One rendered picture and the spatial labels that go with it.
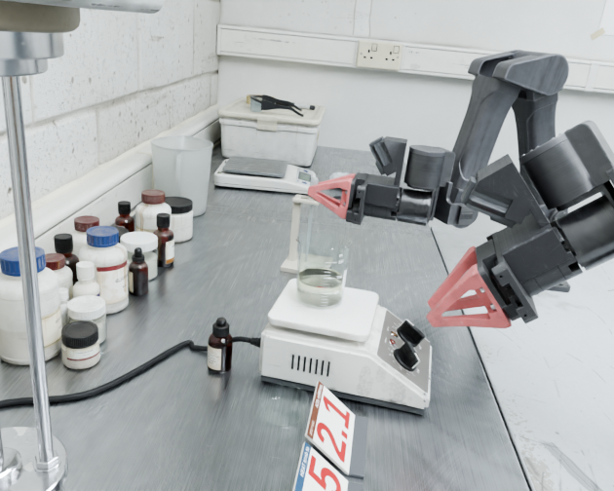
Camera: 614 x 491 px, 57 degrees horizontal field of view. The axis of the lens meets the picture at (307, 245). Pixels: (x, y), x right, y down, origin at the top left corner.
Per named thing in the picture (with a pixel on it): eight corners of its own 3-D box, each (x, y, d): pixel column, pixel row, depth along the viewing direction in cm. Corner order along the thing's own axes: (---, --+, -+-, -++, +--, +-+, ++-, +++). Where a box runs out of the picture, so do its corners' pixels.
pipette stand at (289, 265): (332, 261, 105) (340, 195, 100) (325, 279, 98) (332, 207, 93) (290, 254, 106) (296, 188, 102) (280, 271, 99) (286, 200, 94)
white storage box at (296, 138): (322, 146, 205) (326, 105, 200) (315, 169, 171) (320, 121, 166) (238, 137, 207) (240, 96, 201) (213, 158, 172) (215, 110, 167)
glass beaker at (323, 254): (329, 287, 75) (336, 227, 72) (353, 310, 69) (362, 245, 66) (280, 293, 72) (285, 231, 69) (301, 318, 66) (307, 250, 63)
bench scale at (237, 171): (314, 198, 144) (316, 178, 142) (211, 188, 144) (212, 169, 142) (315, 178, 161) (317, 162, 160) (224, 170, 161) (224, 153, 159)
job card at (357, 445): (367, 420, 63) (372, 389, 62) (364, 479, 55) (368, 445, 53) (313, 411, 64) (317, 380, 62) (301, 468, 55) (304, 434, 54)
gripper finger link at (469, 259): (410, 301, 58) (496, 257, 54) (414, 274, 64) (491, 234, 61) (445, 354, 59) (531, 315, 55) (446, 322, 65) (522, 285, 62)
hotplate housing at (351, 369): (429, 359, 76) (439, 306, 73) (426, 420, 64) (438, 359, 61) (269, 328, 80) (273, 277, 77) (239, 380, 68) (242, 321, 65)
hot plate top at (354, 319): (379, 298, 74) (380, 292, 74) (367, 343, 63) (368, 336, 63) (290, 283, 76) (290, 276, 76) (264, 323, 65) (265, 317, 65)
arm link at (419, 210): (396, 183, 91) (440, 190, 89) (398, 175, 96) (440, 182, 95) (389, 224, 93) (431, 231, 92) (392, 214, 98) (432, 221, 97)
